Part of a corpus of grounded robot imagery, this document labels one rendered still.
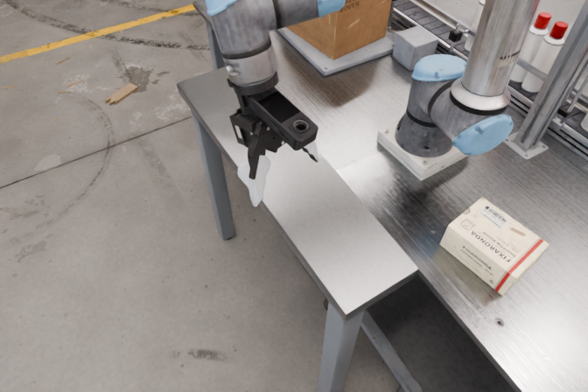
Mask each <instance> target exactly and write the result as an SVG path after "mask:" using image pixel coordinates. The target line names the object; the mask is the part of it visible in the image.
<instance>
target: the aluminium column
mask: <svg viewBox="0 0 588 392"><path fill-rule="evenodd" d="M587 59H588V0H586V1H585V3H584V5H583V7H582V9H581V11H580V12H579V14H578V16H577V19H576V21H575V23H574V25H573V26H572V28H571V30H570V32H569V34H568V36H567V38H566V40H565V41H564V43H563V46H562V48H561V50H560V52H559V54H558V55H557V57H556V60H555V62H554V63H553V65H552V67H551V69H550V70H549V73H548V75H547V77H546V79H545V81H544V83H543V84H542V87H541V89H540V91H539V92H538V94H537V96H536V98H535V100H534V102H533V104H532V106H531V108H530V110H529V112H528V114H527V116H526V118H525V120H524V121H523V123H522V125H521V127H520V129H519V131H518V133H517V135H516V137H515V139H514V142H515V143H516V144H518V145H519V146H520V147H521V148H523V149H524V150H525V151H528V150H530V149H532V148H534V147H536V146H537V145H538V144H539V142H540V140H541V139H542V137H543V135H544V133H545V131H546V129H547V128H548V127H549V125H550V123H551V121H552V119H553V117H554V116H555V114H556V112H557V111H558V109H559V107H560V106H561V104H562V102H563V100H564V98H565V96H566V95H567V94H568V92H569V90H570V89H571V86H572V84H573V83H574V81H575V79H576V78H577V77H578V74H579V73H580V71H581V69H582V67H583V66H584V64H585V62H586V61H587Z"/></svg>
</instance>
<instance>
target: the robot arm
mask: <svg viewBox="0 0 588 392"><path fill-rule="evenodd" d="M205 1H206V7H207V14H208V16H210V18H211V21H212V25H213V29H214V32H215V35H216V38H217V41H218V44H219V47H220V51H221V55H222V57H223V60H224V63H225V66H226V68H225V70H226V72H227V74H228V77H229V78H228V79H227V82H228V85H229V86H230V87H231V88H234V92H235V93H236V95H237V98H238V101H239V104H240V108H238V109H237V111H236V113H234V114H232V115H231V116H230V117H229V118H230V121H231V123H232V126H233V129H234V133H235V136H236V140H237V143H238V144H242V145H244V146H245V147H247V148H248V162H247V163H246V164H242V165H240V166H239V168H238V172H237V173H238V177H239V178H240V179H241V180H242V181H243V182H244V183H245V184H246V185H247V187H248V189H249V196H250V198H251V201H252V204H253V206H254V207H257V206H258V205H259V204H260V202H261V201H262V199H263V189H264V187H265V177H266V174H267V172H268V171H269V169H270V161H269V160H268V158H267V157H266V156H265V155H266V150H268V151H272V152H275V153H277V149H278V148H280V147H281V146H283V145H284V144H286V143H287V144H288V145H289V146H290V147H291V148H292V149H293V150H294V151H299V150H301V149H303V151H304V152H306V153H308V155H309V157H310V158H311V159H312V160H314V161H315V162H318V161H319V154H318V150H317V145H316V143H315V141H314V140H316V137H317V134H318V129H319V126H318V125H317V124H316V123H314V122H313V121H312V120H311V119H310V118H309V117H308V116H307V115H305V114H304V113H303V112H302V111H301V110H300V109H299V108H297V107H296V106H295V105H294V104H293V103H292V102H291V101H290V100H288V99H287V98H286V97H285V96H284V95H283V94H282V93H281V92H279V91H278V90H277V89H276V88H275V85H276V84H277V83H278V82H279V79H278V75H277V61H276V57H275V54H274V50H273V45H272V43H271V40H270V32H272V31H274V30H278V29H282V28H284V27H288V26H291V25H296V24H299V23H302V22H305V21H308V20H311V19H314V18H322V17H323V16H324V15H327V14H330V13H333V12H335V11H339V10H340V9H341V8H342V7H343V6H344V4H345V1H346V0H205ZM540 2H541V0H486V1H485V4H484V7H483V11H482V13H481V16H480V20H479V24H478V27H477V31H476V33H475V36H474V40H473V42H472V47H471V51H470V53H469V56H468V60H467V62H465V61H464V60H463V59H461V58H459V57H456V56H452V55H447V54H434V55H429V56H426V57H423V58H421V59H420V60H419V61H418V62H417V63H416V65H415V68H414V73H413V74H412V81H411V86H410V91H409V99H408V104H407V108H406V111H405V113H404V114H403V116H402V118H401V119H400V121H399V122H398V124H397V125H396V128H395V140H396V142H397V144H398V145H399V146H400V147H401V148H402V149H403V150H404V151H406V152H408V153H409V154H411V155H414V156H417V157H421V158H436V157H440V156H443V155H444V154H446V153H447V152H449V151H450V150H451V149H452V146H455V147H457V148H458V149H459V150H460V151H461V152H462V153H463V154H465V155H468V156H475V155H479V154H482V153H485V152H487V151H490V150H491V149H493V148H494V147H496V146H497V145H499V144H500V143H501V142H503V141H504V140H505V139H506V138H507V137H508V135H509V134H510V132H511V130H512V128H513V126H514V123H513V121H512V119H511V116H510V115H507V114H506V110H507V108H508V104H509V102H510V99H511V94H510V92H509V91H508V89H507V86H508V83H509V80H510V78H511V75H512V73H513V71H514V68H515V64H516V62H517V60H518V58H519V55H520V53H521V50H522V47H523V45H524V42H525V40H526V37H527V36H528V33H529V29H530V27H531V25H532V23H533V20H534V18H535V15H536V12H537V9H538V7H539V4H540ZM239 114H240V115H239ZM237 115H238V116H237ZM235 125H236V126H238V127H239V130H240V132H241V137H242V138H240V137H238V134H237V131H236V128H235Z"/></svg>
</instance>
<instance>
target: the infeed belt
mask: <svg viewBox="0 0 588 392"><path fill-rule="evenodd" d="M394 8H396V9H397V10H399V11H400V12H401V13H403V14H404V15H405V16H407V17H408V18H410V19H412V20H413V21H415V22H416V23H418V24H419V25H421V26H422V27H423V28H425V29H426V30H427V31H429V32H431V33H432V34H434V35H435V36H437V37H438V38H440V39H442V40H443V41H444V42H445V43H447V44H448V45H449V46H450V45H451V43H452V41H451V40H449V39H448V37H449V34H450V31H451V30H454V28H452V27H451V26H449V25H448V24H446V23H445V22H443V21H442V20H439V18H437V17H435V16H433V15H432V14H430V13H429V12H428V11H427V10H424V9H423V8H421V7H420V6H418V5H417V4H415V3H413V2H411V1H410V0H397V1H395V5H394ZM466 40H467V36H465V35H462V38H461V40H460V41H457V42H455V46H454V49H456V50H457V51H459V52H460V53H462V54H464V55H465V56H466V57H467V58H468V56H469V52H467V51H466V50H465V49H464V46H465V44H466ZM508 85H509V86H510V87H511V88H513V89H514V90H516V91H517V92H519V93H520V94H522V95H524V96H525V97H527V98H528V99H530V100H531V101H532V102H534V100H535V98H536V96H537V94H538V93H536V94H530V93H527V92H525V91H524V90H522V88H521V85H522V83H514V82H512V81H511V80H510V81H509V83H508ZM571 112H572V113H571V114H570V116H568V117H567V118H566V120H565V121H564V122H565V124H566V125H568V126H569V127H571V128H572V129H574V130H575V131H576V132H577V133H579V134H580V135H582V136H583V137H585V138H587V139H588V133H586V132H585V131H583V130H582V129H581V128H580V123H581V122H582V121H583V120H584V118H585V116H586V115H587V114H586V113H585V112H583V111H582V110H580V109H579V108H577V107H575V106H574V107H573V109H572V110H571Z"/></svg>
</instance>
